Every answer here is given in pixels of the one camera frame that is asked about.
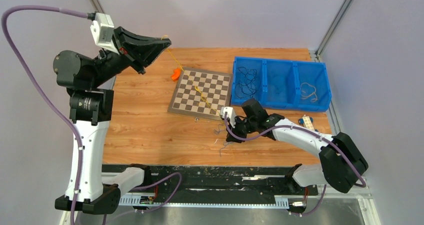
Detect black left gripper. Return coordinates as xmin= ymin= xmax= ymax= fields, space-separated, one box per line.
xmin=89 ymin=26 xmax=170 ymax=88

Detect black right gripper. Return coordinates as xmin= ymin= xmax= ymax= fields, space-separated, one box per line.
xmin=225 ymin=116 xmax=257 ymax=144

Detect black thin cable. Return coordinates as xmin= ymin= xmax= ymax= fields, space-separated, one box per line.
xmin=234 ymin=66 xmax=260 ymax=100

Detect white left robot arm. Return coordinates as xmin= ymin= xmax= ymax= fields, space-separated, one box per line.
xmin=53 ymin=27 xmax=172 ymax=215

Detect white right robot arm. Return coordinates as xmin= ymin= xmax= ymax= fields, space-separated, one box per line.
xmin=220 ymin=98 xmax=369 ymax=194

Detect orange plastic piece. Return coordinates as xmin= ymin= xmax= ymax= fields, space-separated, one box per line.
xmin=171 ymin=68 xmax=182 ymax=82

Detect wooden chessboard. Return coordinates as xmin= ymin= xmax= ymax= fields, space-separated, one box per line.
xmin=167 ymin=67 xmax=233 ymax=121

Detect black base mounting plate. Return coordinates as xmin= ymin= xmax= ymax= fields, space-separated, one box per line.
xmin=102 ymin=164 xmax=333 ymax=205

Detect white toy car blue wheels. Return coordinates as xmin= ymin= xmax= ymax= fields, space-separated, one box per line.
xmin=298 ymin=115 xmax=318 ymax=132

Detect blue plastic divided bin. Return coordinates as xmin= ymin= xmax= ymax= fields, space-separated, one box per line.
xmin=230 ymin=56 xmax=332 ymax=112

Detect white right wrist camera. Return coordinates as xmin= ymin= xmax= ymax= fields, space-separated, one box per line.
xmin=219 ymin=106 xmax=236 ymax=128

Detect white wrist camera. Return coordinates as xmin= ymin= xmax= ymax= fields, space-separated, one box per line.
xmin=90 ymin=12 xmax=119 ymax=54
xmin=219 ymin=106 xmax=236 ymax=128

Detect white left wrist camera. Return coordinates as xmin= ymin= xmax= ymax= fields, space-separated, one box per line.
xmin=90 ymin=12 xmax=119 ymax=54

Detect white slotted cable duct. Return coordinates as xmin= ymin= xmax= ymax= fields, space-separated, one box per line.
xmin=119 ymin=194 xmax=290 ymax=209

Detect right aluminium frame post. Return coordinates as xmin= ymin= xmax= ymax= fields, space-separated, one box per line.
xmin=314 ymin=0 xmax=354 ymax=61

